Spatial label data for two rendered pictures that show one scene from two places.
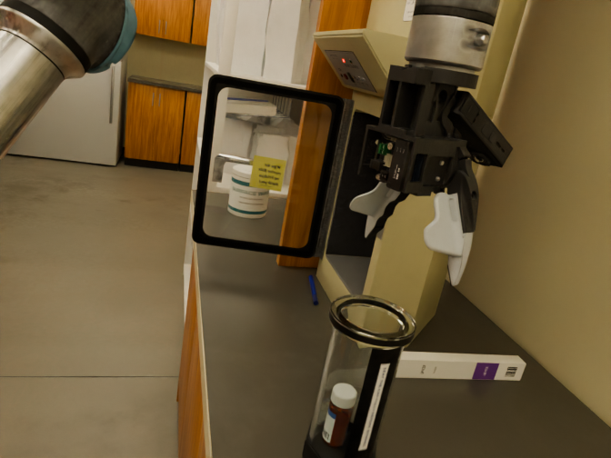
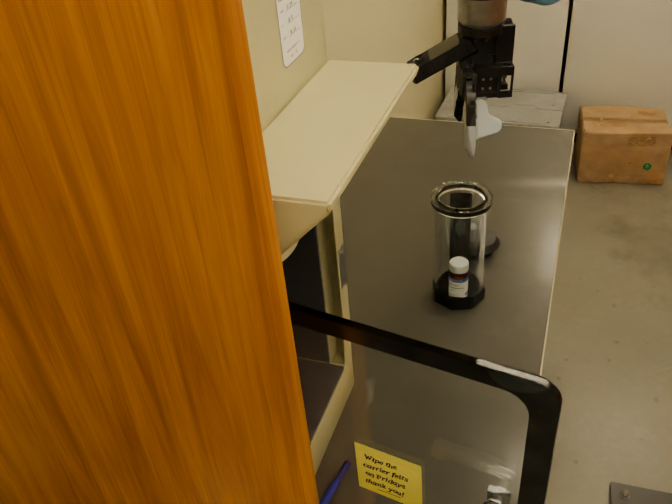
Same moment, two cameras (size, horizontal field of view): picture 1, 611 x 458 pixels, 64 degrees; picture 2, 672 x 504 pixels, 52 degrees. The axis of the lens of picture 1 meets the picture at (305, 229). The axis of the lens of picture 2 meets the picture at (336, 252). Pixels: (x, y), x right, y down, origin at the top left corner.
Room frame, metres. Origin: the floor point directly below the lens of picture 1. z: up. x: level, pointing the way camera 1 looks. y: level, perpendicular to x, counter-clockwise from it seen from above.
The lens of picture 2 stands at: (1.49, 0.37, 1.81)
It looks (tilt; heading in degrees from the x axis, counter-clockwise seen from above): 36 degrees down; 219
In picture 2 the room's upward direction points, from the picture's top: 5 degrees counter-clockwise
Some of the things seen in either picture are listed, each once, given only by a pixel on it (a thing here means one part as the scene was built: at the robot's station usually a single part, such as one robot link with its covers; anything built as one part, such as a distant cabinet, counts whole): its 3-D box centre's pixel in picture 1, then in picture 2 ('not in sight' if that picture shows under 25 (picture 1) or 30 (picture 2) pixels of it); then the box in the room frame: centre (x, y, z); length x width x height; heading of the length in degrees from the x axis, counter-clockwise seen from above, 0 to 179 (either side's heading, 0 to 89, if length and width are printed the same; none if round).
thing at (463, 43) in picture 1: (448, 48); (481, 8); (0.50, -0.10, 1.48); 0.08 x 0.08 x 0.05
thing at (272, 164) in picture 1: (265, 172); (395, 474); (1.12, 0.12, 1.19); 0.30 x 0.01 x 0.40; 98
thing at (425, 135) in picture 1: (422, 132); (483, 58); (0.50, -0.10, 1.40); 0.09 x 0.08 x 0.12; 127
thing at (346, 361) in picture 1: (355, 385); (459, 244); (0.55, -0.10, 1.06); 0.11 x 0.11 x 0.21
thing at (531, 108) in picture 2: not in sight; (499, 133); (-1.57, -0.95, 0.17); 0.60 x 0.42 x 0.33; 105
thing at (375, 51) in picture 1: (357, 64); (332, 160); (0.98, -0.04, 1.46); 0.32 x 0.12 x 0.10; 17
